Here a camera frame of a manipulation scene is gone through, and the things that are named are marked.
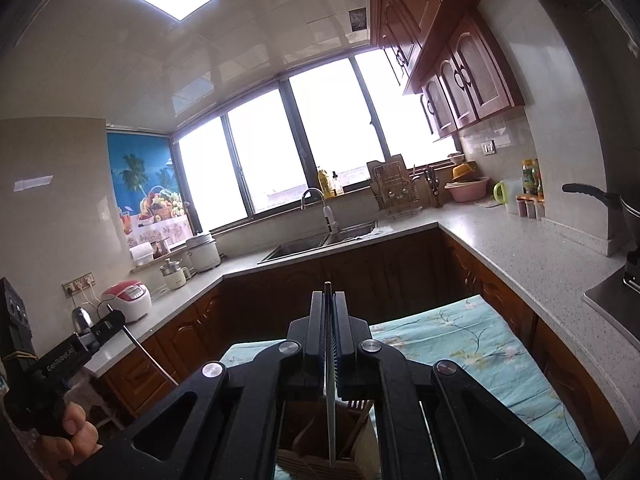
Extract knife block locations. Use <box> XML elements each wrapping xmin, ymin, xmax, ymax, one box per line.
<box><xmin>424</xmin><ymin>165</ymin><xmax>445</xmax><ymax>209</ymax></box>

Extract black wok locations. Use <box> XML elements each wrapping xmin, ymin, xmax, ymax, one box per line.
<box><xmin>561</xmin><ymin>182</ymin><xmax>640</xmax><ymax>261</ymax></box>

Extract cooking oil bottles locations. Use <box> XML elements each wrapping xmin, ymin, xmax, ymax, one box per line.
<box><xmin>521</xmin><ymin>159</ymin><xmax>545</xmax><ymax>198</ymax></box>

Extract grey stone countertop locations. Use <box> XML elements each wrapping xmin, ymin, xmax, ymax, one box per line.
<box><xmin>85</xmin><ymin>202</ymin><xmax>640</xmax><ymax>376</ymax></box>

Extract person's left hand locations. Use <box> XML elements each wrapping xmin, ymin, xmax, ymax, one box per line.
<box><xmin>37</xmin><ymin>402</ymin><xmax>103</xmax><ymax>467</ymax></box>

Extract teal floral tablecloth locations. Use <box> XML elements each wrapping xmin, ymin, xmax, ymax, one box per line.
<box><xmin>220</xmin><ymin>295</ymin><xmax>601</xmax><ymax>480</ymax></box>

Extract steel kitchen faucet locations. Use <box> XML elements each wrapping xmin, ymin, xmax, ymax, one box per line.
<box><xmin>301</xmin><ymin>187</ymin><xmax>339</xmax><ymax>235</ymax></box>

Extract cutting board rack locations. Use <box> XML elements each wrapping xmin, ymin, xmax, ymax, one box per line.
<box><xmin>366</xmin><ymin>152</ymin><xmax>424</xmax><ymax>219</ymax></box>

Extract pink basin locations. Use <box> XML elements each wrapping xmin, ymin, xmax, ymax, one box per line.
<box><xmin>444</xmin><ymin>176</ymin><xmax>490</xmax><ymax>203</ymax></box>

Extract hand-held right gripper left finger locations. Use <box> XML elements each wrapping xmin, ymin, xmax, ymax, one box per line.
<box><xmin>70</xmin><ymin>290</ymin><xmax>328</xmax><ymax>480</ymax></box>

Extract steel electric kettle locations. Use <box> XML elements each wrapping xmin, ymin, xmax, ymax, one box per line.
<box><xmin>71</xmin><ymin>306</ymin><xmax>96</xmax><ymax>334</ymax></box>

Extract metal chopstick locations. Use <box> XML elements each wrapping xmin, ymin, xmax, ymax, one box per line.
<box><xmin>122</xmin><ymin>327</ymin><xmax>179</xmax><ymax>387</ymax></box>

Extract small white pot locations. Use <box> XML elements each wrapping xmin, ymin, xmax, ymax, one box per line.
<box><xmin>160</xmin><ymin>258</ymin><xmax>192</xmax><ymax>291</ymax></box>

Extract pink white rice cooker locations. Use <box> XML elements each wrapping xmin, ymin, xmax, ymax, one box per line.
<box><xmin>100</xmin><ymin>281</ymin><xmax>152</xmax><ymax>324</ymax></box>

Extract gas stove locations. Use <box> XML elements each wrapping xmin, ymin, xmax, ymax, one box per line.
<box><xmin>582</xmin><ymin>255</ymin><xmax>640</xmax><ymax>336</ymax></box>

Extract kitchen window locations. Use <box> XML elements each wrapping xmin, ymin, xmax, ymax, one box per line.
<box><xmin>170</xmin><ymin>50</ymin><xmax>461</xmax><ymax>233</ymax></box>

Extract tropical fruit print blind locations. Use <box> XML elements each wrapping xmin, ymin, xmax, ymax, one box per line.
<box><xmin>106</xmin><ymin>131</ymin><xmax>194</xmax><ymax>248</ymax></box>

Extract paper towel roll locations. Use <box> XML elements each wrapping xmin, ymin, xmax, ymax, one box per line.
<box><xmin>129</xmin><ymin>242</ymin><xmax>156</xmax><ymax>267</ymax></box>

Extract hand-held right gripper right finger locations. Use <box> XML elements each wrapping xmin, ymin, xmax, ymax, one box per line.
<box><xmin>334</xmin><ymin>292</ymin><xmax>588</xmax><ymax>480</ymax></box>

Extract wooden utensil holder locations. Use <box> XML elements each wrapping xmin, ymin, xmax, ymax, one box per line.
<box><xmin>274</xmin><ymin>399</ymin><xmax>378</xmax><ymax>480</ymax></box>

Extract wooden lower cabinets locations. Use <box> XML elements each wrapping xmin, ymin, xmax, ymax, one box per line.
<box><xmin>92</xmin><ymin>227</ymin><xmax>631</xmax><ymax>461</ymax></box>

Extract spice jars set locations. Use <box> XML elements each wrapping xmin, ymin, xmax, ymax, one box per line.
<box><xmin>515</xmin><ymin>195</ymin><xmax>546</xmax><ymax>221</ymax></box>

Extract wall power outlet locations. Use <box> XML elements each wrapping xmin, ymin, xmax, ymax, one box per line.
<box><xmin>62</xmin><ymin>272</ymin><xmax>96</xmax><ymax>297</ymax></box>

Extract steel kitchen sink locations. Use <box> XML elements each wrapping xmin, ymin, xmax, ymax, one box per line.
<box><xmin>257</xmin><ymin>222</ymin><xmax>379</xmax><ymax>265</ymax></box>

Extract wooden upper cabinets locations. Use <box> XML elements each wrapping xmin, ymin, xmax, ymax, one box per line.
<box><xmin>369</xmin><ymin>0</ymin><xmax>526</xmax><ymax>142</ymax></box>

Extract wooden cabinets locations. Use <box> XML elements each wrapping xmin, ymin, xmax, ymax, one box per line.
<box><xmin>92</xmin><ymin>227</ymin><xmax>631</xmax><ymax>461</ymax></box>
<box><xmin>369</xmin><ymin>0</ymin><xmax>526</xmax><ymax>142</ymax></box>

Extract green handled cup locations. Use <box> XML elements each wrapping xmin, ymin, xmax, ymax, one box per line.
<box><xmin>493</xmin><ymin>179</ymin><xmax>522</xmax><ymax>214</ymax></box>

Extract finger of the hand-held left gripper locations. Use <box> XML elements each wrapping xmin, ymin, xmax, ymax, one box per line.
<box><xmin>91</xmin><ymin>309</ymin><xmax>127</xmax><ymax>351</ymax></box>

